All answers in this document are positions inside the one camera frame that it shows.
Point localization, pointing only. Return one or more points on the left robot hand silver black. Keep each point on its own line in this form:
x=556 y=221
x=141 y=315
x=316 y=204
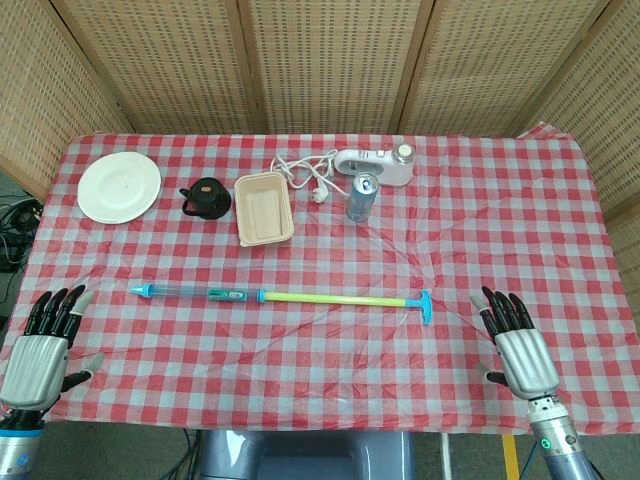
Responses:
x=35 y=357

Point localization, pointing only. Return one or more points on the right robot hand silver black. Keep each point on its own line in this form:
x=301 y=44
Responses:
x=525 y=357

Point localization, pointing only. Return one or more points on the clear blue plastic turkey baster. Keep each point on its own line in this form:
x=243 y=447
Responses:
x=200 y=293

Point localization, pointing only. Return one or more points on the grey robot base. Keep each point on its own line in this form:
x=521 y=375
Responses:
x=305 y=455

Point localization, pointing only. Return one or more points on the white round plate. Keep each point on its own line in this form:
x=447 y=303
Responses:
x=119 y=187

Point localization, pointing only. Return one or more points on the red white checkered tablecloth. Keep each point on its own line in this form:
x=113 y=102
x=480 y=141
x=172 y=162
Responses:
x=320 y=360

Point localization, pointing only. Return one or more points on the silver blue drink can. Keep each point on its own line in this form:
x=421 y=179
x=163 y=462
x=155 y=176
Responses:
x=361 y=200

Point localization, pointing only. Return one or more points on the black cup lid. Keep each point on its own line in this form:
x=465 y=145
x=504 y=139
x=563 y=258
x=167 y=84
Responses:
x=205 y=197

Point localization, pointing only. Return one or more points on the white plastic bottle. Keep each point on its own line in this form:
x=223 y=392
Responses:
x=385 y=167

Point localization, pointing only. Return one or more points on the beige rectangular food container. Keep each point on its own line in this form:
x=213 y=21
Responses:
x=264 y=210

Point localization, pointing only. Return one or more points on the bamboo folding screen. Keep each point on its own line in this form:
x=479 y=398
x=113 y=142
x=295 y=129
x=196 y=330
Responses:
x=330 y=60

